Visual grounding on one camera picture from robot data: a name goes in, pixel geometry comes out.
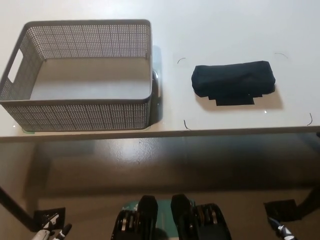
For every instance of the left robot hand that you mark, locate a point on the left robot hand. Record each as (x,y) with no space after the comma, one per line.
(47,231)

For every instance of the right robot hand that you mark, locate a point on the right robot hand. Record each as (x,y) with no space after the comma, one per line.
(281,232)

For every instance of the black fabric pencil case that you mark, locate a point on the black fabric pencil case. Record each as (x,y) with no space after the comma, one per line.
(232,77)

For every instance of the black table leg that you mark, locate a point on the black table leg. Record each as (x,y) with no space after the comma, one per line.
(311,200)
(15,206)

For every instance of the black ribbed robot body block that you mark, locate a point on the black ribbed robot body block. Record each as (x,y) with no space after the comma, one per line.
(182,212)
(147,212)

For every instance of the green tape strip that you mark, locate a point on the green tape strip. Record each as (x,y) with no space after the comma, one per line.
(27,131)

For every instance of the grey perforated plastic basket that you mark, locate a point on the grey perforated plastic basket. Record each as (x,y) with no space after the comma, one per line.
(75,115)

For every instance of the black tape cross patch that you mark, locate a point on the black tape cross patch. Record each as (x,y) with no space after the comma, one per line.
(235,102)

